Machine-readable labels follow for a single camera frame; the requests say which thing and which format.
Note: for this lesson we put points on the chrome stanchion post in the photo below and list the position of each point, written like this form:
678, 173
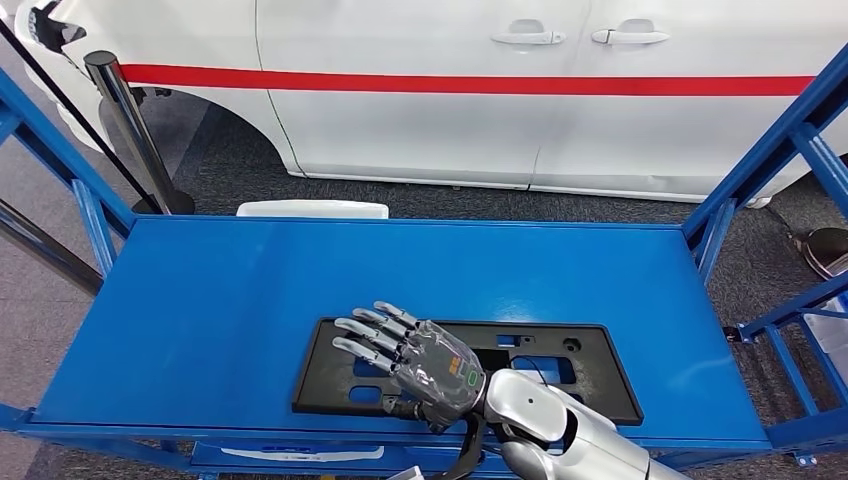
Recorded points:
135, 132

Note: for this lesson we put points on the dark metal pole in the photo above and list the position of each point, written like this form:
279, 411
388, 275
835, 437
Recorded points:
46, 248

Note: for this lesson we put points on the white car with red stripe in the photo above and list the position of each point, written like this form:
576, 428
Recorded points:
411, 132

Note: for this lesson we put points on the black plastic plate frame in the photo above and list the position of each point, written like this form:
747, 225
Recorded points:
596, 384

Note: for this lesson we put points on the thin black pole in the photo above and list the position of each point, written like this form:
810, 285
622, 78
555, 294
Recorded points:
77, 114

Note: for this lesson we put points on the black camera bracket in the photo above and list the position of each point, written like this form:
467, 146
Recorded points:
474, 444

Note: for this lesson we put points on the dark round stanchion base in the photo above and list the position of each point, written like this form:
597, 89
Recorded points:
825, 255

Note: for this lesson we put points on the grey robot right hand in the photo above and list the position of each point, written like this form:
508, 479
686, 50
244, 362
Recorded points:
437, 371

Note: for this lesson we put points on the blue metal shelving rack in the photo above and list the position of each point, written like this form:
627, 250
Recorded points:
199, 318
788, 312

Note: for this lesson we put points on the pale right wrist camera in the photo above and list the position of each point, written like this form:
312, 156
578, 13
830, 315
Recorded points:
407, 474

